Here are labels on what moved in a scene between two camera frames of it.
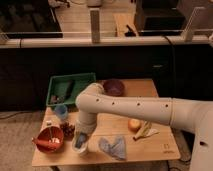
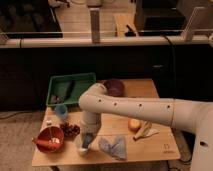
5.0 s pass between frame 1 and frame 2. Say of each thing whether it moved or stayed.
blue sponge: moved
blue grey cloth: stayed
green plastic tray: stayed
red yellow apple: stayed
